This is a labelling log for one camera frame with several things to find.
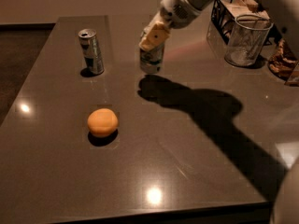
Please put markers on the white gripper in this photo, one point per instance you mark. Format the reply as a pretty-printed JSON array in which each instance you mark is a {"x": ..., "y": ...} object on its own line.
[{"x": 175, "y": 10}]

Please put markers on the green white 7up can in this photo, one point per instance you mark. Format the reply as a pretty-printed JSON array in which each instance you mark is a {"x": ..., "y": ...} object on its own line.
[{"x": 151, "y": 61}]

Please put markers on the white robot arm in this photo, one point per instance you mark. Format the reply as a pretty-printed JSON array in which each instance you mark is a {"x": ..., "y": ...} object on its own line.
[{"x": 262, "y": 171}]

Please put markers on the silver blue redbull can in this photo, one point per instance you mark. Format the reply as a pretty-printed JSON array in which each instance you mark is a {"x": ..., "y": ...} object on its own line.
[{"x": 91, "y": 51}]

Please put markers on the orange fruit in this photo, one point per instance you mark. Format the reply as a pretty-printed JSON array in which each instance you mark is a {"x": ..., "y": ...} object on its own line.
[{"x": 102, "y": 122}]

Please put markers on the brown snack bag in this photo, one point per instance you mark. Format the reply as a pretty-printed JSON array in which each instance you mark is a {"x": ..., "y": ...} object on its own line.
[{"x": 282, "y": 62}]

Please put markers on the black wire basket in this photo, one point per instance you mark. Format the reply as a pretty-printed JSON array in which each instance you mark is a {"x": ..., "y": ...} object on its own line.
[{"x": 224, "y": 12}]

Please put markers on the wire mesh cup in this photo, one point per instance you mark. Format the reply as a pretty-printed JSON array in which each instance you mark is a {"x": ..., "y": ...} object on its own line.
[{"x": 247, "y": 38}]

